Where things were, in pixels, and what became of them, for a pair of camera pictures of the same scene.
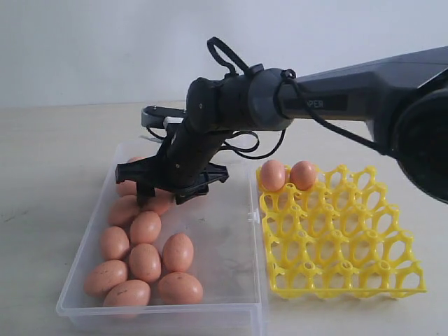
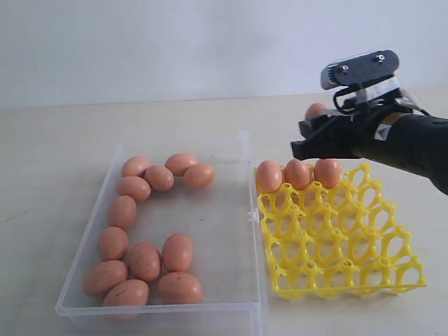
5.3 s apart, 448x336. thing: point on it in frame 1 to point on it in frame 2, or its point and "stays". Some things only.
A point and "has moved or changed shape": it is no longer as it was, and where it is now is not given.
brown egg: x=145 y=227 has moved or changed shape
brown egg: x=180 y=288 stays
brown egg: x=103 y=276 stays
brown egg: x=178 y=253 stays
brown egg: x=145 y=262 stays
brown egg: x=162 y=203 to x=327 y=171
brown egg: x=129 y=292 stays
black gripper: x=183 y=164 to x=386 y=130
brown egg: x=114 y=243 stays
